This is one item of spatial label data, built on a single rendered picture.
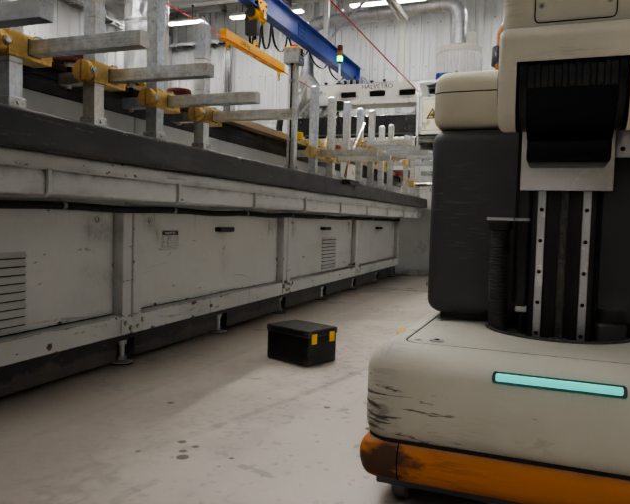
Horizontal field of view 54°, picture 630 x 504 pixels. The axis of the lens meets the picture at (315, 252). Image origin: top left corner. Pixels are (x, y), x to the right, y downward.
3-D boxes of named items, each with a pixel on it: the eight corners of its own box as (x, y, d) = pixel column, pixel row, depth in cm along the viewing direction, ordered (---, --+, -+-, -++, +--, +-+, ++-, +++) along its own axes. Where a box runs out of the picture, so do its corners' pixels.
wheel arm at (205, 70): (214, 82, 144) (214, 63, 144) (206, 78, 141) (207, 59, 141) (67, 90, 160) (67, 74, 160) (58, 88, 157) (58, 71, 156)
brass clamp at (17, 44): (54, 67, 134) (54, 43, 133) (2, 50, 121) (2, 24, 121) (32, 68, 136) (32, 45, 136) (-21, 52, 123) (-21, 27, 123)
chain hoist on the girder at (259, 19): (270, 50, 812) (270, 13, 810) (258, 43, 781) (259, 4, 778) (252, 52, 821) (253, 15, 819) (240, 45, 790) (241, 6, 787)
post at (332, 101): (334, 192, 315) (336, 97, 313) (331, 191, 312) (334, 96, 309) (327, 191, 316) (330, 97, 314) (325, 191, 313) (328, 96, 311)
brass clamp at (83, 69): (127, 91, 157) (127, 71, 157) (90, 79, 144) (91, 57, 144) (108, 92, 159) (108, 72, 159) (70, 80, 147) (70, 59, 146)
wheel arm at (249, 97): (260, 107, 168) (261, 91, 168) (255, 105, 165) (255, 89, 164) (129, 113, 183) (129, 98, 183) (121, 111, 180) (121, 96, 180)
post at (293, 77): (297, 170, 267) (300, 65, 265) (293, 169, 263) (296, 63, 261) (288, 170, 269) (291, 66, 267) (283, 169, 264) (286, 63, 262)
